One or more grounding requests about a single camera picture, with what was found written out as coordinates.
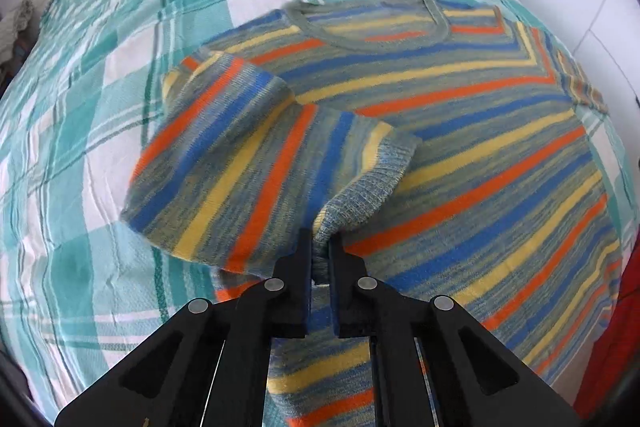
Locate red cloth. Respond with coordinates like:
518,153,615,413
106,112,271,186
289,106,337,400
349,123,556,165
565,234,640,425

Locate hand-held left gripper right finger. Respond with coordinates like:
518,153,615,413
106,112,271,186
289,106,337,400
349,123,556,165
327,234,584,427

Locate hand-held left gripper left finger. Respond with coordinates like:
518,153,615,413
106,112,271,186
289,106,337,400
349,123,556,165
54,229,314,427

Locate pile of clothes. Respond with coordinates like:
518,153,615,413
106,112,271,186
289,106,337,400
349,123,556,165
0,0,37,75

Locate striped knit sweater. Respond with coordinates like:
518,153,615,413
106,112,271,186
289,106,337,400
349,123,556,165
120,0,623,427

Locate teal plaid bedspread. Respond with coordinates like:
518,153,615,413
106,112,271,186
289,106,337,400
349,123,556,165
0,0,638,413

